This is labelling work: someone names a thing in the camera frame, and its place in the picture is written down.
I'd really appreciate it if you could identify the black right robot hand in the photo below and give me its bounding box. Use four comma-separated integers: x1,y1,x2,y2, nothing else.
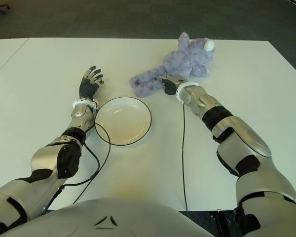
157,75,188,96

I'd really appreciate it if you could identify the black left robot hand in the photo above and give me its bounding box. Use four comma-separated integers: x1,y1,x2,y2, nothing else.
78,65,106,99

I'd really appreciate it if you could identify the purple plush bunny doll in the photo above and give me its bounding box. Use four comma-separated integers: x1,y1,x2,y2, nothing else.
129,32,216,98

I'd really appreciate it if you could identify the white plate black rim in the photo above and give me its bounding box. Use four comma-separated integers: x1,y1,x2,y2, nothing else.
95,96,153,146

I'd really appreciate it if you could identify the silver robot torso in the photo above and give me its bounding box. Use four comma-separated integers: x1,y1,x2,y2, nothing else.
4,197,227,237

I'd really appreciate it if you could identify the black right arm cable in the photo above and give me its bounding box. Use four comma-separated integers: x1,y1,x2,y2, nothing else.
181,102,189,212

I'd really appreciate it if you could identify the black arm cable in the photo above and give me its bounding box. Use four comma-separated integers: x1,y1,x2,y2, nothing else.
43,106,111,213
181,102,189,212

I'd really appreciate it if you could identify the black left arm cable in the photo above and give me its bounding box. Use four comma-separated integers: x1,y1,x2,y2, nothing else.
43,106,111,213

